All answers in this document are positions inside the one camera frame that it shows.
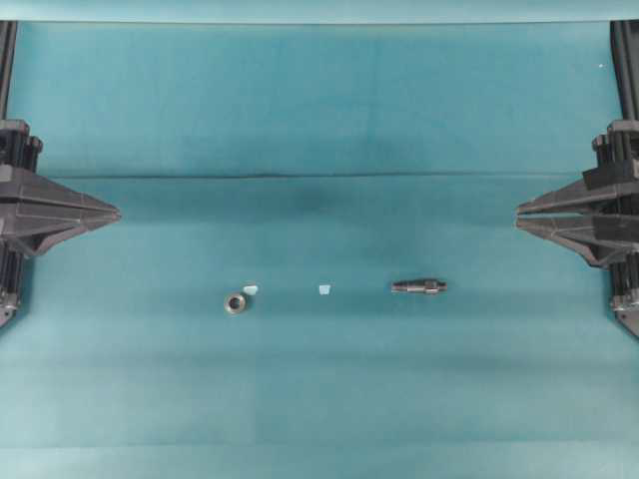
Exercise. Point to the teal table cloth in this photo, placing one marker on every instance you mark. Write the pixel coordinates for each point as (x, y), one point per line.
(290, 157)

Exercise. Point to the black right frame rail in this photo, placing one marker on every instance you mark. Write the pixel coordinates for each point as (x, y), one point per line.
(624, 49)

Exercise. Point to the black left frame rail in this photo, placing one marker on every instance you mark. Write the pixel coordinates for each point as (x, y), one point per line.
(8, 34)

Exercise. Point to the black frame rail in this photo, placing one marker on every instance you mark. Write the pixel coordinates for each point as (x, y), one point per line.
(8, 34)
(624, 49)

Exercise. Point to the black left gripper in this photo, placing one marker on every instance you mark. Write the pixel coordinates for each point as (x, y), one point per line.
(24, 192)

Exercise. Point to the dark metal threaded shaft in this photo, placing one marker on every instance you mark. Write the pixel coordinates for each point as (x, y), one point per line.
(428, 286)

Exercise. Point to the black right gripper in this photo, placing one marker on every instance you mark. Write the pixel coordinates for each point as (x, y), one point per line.
(610, 237)

